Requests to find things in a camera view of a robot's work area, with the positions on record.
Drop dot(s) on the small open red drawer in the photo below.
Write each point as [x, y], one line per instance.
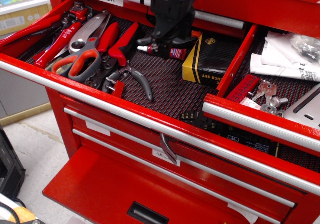
[257, 103]

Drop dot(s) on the black crimper die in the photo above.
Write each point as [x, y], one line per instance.
[198, 119]

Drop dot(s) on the red handled crimping pliers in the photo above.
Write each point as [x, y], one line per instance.
[116, 61]

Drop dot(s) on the black clamp tool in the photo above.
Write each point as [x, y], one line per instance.
[143, 41]

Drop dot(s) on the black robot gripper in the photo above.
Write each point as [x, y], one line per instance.
[170, 14]

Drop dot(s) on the red threadlocker glue tube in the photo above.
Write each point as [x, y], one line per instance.
[175, 53]

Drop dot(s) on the black yellow wrench set box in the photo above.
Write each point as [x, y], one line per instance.
[210, 58]

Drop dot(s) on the black labelled box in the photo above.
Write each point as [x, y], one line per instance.
[251, 140]

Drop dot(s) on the open red bottom panel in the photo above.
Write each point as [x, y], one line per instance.
[102, 188]

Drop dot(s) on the silver hex bolt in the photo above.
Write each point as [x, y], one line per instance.
[278, 102]

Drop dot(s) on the clear bag of screws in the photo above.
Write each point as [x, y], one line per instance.
[308, 47]

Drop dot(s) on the white adhesives label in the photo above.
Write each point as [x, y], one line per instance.
[165, 157]

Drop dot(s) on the white folded paper sheets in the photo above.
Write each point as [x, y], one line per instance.
[280, 58]

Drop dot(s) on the red hex key holder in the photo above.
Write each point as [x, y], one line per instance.
[240, 92]

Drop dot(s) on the silver key bunch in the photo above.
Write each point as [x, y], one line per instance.
[266, 89]

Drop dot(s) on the black case on floor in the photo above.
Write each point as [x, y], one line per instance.
[12, 172]

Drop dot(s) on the grey handled small cutters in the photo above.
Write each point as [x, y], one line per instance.
[136, 78]

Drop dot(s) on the red grey handled scissors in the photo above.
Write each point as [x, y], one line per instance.
[84, 58]

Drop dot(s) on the red tool chest cabinet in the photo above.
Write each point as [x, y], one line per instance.
[190, 156]

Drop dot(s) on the silver hook tool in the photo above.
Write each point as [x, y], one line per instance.
[165, 145]

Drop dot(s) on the silver metal plate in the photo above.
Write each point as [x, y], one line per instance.
[306, 110]

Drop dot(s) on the large open red drawer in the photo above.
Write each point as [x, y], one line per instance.
[131, 124]

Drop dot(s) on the red handled wire stripper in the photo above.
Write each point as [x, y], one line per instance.
[72, 21]

